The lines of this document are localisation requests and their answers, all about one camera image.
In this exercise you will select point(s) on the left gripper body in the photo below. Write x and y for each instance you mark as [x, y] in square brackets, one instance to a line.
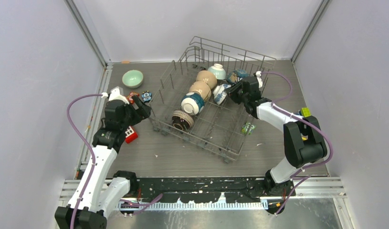
[131, 117]

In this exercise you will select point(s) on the beige bowl upper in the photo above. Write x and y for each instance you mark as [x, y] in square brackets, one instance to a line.
[207, 77]

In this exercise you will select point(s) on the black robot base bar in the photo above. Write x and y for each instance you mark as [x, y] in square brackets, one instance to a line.
[209, 190]

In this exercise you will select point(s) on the light green striped bowl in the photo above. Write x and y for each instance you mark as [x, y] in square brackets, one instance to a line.
[218, 70]

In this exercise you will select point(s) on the blue floral white bowl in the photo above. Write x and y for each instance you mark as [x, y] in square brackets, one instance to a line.
[219, 93]

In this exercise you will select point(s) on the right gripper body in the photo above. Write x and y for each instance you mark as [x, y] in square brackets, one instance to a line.
[245, 99]

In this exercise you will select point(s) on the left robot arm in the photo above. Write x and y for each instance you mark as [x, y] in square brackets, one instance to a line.
[90, 206]

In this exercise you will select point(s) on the beige bowl lower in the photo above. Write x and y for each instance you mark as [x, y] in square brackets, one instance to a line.
[202, 89]

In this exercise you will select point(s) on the brown ribbed bowl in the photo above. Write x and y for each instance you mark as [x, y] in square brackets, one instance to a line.
[182, 120]

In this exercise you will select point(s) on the grey wire dish rack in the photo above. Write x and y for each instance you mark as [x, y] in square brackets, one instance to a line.
[217, 128]

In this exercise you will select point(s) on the beige bowl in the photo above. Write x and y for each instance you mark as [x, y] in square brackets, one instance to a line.
[207, 77]
[202, 89]

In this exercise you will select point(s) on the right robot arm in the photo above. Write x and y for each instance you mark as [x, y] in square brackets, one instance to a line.
[303, 144]

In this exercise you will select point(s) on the red owl toy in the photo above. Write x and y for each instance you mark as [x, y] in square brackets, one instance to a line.
[130, 97]

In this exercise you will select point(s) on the pale green celadon bowl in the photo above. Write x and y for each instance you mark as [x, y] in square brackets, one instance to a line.
[133, 79]

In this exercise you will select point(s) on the red toy block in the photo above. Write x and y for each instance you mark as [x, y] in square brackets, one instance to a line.
[131, 135]

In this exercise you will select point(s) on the green blue toy car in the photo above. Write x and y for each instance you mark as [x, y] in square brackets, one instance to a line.
[304, 112]

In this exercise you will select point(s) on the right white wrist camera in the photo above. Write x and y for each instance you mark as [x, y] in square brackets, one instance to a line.
[258, 76]

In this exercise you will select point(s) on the teal and white bowl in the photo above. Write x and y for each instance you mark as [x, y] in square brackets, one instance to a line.
[192, 103]

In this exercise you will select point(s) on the dark teal painted bowl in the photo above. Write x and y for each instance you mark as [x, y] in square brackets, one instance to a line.
[236, 75]

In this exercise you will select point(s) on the green owl toy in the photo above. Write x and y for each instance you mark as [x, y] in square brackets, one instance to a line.
[247, 128]

